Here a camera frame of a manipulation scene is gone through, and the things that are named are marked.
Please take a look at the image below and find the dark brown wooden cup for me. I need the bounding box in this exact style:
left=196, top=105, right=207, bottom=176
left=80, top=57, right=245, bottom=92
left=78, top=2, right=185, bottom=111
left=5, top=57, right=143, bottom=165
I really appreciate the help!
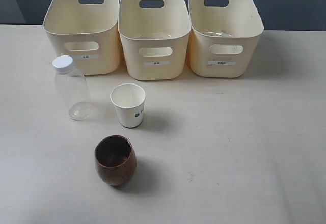
left=94, top=135, right=137, bottom=186

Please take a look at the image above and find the clear bottle white cap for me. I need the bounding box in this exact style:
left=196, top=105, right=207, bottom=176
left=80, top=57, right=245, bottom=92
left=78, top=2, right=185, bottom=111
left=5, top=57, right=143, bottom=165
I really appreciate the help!
left=52, top=55, right=93, bottom=121

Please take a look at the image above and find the middle cream plastic bin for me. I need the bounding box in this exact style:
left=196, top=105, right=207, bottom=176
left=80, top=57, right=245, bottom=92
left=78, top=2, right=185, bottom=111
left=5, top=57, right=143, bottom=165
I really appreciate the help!
left=118, top=0, right=191, bottom=80

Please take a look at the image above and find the white paper cup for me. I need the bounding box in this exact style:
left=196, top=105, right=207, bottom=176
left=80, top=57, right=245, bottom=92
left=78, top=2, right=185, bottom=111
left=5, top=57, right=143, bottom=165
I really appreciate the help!
left=110, top=83, right=146, bottom=128

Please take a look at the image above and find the left cream plastic bin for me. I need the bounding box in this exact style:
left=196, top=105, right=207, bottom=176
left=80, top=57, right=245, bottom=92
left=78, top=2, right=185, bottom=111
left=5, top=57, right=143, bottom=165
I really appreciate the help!
left=43, top=0, right=121, bottom=75

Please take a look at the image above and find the cream plastic bin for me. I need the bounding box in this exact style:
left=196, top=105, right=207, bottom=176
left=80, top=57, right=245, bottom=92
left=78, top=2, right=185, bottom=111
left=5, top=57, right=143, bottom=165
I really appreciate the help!
left=118, top=0, right=191, bottom=80
left=43, top=0, right=121, bottom=75
left=188, top=0, right=264, bottom=78

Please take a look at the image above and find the right cream plastic bin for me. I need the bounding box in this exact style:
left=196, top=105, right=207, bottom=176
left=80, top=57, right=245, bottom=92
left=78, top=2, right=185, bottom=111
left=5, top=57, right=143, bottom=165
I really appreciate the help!
left=188, top=0, right=264, bottom=78

